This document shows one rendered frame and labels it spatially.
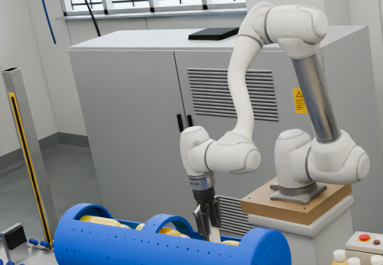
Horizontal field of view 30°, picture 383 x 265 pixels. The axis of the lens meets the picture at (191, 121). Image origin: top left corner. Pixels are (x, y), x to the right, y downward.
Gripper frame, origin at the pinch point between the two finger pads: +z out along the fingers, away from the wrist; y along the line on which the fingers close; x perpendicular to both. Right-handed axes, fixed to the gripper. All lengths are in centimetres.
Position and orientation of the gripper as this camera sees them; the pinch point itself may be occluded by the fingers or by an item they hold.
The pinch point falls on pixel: (212, 240)
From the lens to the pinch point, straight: 252.5
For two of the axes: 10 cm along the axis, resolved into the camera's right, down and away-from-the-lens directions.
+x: 8.0, 0.3, -5.9
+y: -5.7, 3.3, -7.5
